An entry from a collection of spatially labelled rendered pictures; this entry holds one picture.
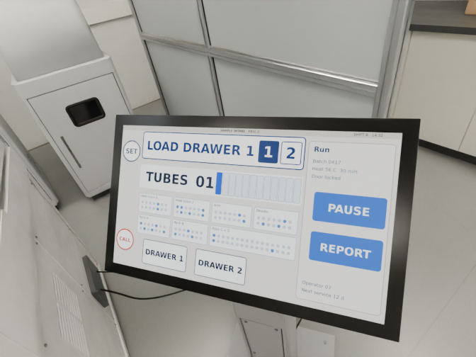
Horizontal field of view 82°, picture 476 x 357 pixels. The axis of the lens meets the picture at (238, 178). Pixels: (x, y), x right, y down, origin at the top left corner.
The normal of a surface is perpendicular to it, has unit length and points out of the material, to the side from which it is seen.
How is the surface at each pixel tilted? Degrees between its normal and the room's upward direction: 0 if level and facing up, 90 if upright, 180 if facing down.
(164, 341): 0
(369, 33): 90
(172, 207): 50
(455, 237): 0
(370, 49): 90
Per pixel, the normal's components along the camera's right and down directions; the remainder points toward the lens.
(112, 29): 0.61, 0.43
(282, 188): -0.33, 0.00
